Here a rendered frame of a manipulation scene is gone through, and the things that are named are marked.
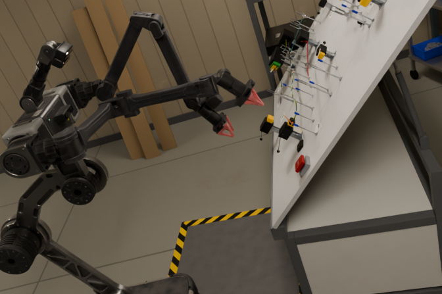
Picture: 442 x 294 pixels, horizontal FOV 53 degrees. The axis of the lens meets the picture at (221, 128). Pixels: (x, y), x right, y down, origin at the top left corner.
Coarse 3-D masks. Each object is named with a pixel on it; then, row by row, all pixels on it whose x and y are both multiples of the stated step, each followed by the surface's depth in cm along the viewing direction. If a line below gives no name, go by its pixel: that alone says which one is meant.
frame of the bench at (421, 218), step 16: (384, 96) 242; (400, 128) 213; (416, 160) 190; (336, 224) 173; (352, 224) 171; (368, 224) 168; (384, 224) 166; (400, 224) 165; (416, 224) 164; (432, 224) 163; (288, 240) 175; (304, 240) 174; (320, 240) 173; (304, 272) 184; (304, 288) 188; (432, 288) 182
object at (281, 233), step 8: (272, 112) 253; (272, 136) 231; (272, 144) 224; (272, 152) 218; (272, 160) 212; (272, 168) 207; (272, 176) 201; (272, 184) 197; (272, 192) 192; (272, 200) 187; (280, 224) 174; (272, 232) 174; (280, 232) 174
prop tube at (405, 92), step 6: (402, 78) 152; (402, 84) 153; (402, 90) 154; (408, 96) 155; (408, 102) 156; (408, 108) 157; (414, 108) 157; (414, 114) 158; (414, 120) 159; (420, 126) 160; (420, 132) 161
